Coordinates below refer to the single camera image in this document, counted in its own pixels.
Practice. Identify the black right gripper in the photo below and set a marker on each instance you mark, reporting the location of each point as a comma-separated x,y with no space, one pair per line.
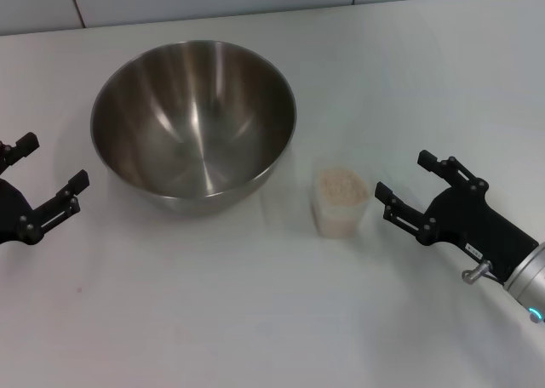
468,218

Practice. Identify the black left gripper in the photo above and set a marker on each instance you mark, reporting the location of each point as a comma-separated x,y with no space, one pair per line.
13,218

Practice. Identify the clear plastic measuring cup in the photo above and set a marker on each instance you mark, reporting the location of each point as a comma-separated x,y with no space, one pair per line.
328,224

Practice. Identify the large stainless steel bowl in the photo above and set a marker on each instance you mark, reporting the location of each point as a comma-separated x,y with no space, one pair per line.
191,120

